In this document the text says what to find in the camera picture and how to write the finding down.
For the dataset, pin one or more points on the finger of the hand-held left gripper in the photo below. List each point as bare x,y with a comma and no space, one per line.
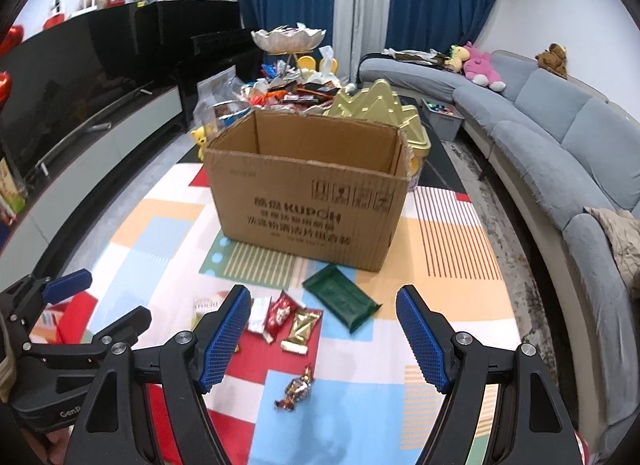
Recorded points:
125,325
67,285

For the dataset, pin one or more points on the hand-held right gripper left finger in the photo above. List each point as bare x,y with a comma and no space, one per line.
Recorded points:
225,340

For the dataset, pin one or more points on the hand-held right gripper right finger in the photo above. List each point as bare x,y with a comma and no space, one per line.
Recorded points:
420,340

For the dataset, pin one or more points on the yellow white biscuit packet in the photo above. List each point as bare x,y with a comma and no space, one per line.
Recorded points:
205,307

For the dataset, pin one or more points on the red snack packet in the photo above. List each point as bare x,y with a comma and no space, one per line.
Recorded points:
279,315

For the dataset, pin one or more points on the brown cardboard box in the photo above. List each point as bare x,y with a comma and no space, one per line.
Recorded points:
300,205

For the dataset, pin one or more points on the pile of mixed snacks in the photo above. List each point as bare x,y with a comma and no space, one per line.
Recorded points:
295,92

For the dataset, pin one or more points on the white snack packet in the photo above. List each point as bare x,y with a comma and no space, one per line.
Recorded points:
259,312

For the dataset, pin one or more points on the gold snack packet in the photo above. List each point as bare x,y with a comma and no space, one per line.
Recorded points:
301,327

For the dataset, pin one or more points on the foil wrapped candy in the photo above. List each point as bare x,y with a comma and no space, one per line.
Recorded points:
296,387

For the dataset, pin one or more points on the dark green snack packet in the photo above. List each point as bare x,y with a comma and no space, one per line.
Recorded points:
342,297

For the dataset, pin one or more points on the colourful patterned play mat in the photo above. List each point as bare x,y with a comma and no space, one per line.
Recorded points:
165,245

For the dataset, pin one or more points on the green printed box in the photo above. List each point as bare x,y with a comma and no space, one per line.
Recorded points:
10,190

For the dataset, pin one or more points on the grey television cabinet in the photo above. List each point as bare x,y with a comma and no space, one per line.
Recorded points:
100,145

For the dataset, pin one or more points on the large black television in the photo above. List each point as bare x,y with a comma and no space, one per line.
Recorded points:
60,95

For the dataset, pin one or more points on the small yellow toy figure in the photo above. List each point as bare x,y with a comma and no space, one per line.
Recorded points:
201,139

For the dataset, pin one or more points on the red heart balloon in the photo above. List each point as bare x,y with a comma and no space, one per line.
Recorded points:
3,90
10,39

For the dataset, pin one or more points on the grey storage bin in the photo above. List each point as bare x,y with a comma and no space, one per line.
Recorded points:
445,122

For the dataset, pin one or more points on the beige quilted cushion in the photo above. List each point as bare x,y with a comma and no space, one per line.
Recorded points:
620,240

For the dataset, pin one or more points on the grey curved sofa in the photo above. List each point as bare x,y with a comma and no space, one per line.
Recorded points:
550,155

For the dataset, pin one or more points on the gold plastic tray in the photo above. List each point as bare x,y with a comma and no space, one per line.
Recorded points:
380,105

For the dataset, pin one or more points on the clear plastic bag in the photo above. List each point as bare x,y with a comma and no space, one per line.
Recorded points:
215,90

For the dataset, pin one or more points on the white red toy figure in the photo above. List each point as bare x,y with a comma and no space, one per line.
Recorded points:
55,14

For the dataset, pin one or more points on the pink plush toy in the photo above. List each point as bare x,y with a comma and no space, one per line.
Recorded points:
480,65

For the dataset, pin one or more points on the pile of clothes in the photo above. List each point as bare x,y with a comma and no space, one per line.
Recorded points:
415,56

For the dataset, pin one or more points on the yellow plush toy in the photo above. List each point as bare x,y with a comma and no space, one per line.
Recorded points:
456,57

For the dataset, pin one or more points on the black upright piano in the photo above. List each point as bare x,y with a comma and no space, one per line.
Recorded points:
200,25

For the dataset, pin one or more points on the white petal fruit bowl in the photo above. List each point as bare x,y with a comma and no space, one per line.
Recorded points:
287,40

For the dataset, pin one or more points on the brown teddy bear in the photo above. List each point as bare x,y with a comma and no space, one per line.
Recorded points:
552,57

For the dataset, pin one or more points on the white sheer curtain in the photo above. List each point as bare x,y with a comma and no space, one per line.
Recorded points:
365,5

